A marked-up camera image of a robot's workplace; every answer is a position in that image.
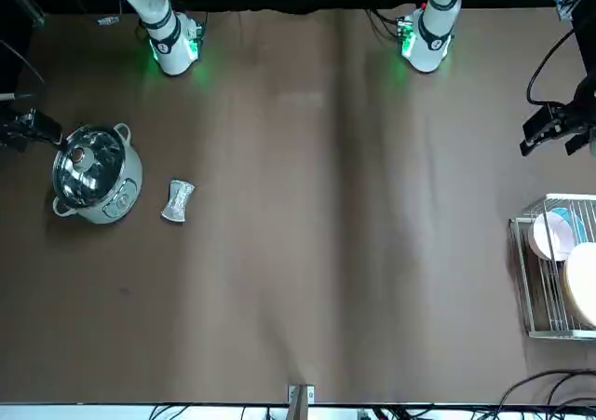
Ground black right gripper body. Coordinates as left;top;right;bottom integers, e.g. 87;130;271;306
0;110;34;142

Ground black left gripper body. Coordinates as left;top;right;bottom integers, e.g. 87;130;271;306
561;77;596;132

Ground glass pot lid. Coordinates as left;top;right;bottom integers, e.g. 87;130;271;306
52;125;129;210

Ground blue bowl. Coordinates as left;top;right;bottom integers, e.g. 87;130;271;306
556;207;589;247

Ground small pink bowl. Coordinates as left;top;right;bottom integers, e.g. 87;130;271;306
532;209;577;262

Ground grey electric cooking pot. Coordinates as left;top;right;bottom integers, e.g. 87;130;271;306
50;122;144;226

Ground silver wire dish rack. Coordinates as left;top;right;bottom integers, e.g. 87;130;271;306
508;193;596;341

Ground aluminium post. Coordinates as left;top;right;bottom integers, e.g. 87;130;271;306
286;382;317;420

